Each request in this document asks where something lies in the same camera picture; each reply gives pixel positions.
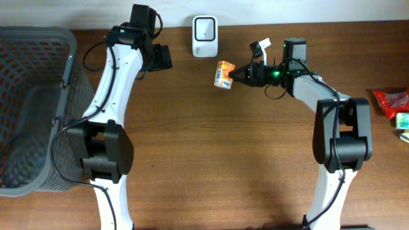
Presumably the red snack bag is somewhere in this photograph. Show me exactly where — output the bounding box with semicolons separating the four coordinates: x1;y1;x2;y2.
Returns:
373;90;408;119

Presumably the white barcode scanner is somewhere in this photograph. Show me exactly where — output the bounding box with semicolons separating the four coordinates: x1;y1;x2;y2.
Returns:
192;15;219;58

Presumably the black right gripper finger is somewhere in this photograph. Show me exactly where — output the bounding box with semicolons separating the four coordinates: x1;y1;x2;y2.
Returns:
231;75;252;85
229;65;251;77

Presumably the grey plastic mesh basket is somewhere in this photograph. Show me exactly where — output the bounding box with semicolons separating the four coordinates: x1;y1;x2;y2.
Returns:
1;27;94;197

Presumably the cream yellow snack bag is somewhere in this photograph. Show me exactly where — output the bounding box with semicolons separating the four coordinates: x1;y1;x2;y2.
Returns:
399;130;409;143

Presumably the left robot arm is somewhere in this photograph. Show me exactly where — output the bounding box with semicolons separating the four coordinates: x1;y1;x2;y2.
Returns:
67;26;172;229

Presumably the small teal tissue pack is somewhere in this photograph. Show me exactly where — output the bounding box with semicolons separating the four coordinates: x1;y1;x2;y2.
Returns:
396;112;409;130

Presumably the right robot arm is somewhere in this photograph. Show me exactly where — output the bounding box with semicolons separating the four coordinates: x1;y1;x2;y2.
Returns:
229;38;373;229

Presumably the small orange teal box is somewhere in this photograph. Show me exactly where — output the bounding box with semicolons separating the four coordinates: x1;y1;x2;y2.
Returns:
214;61;235;89

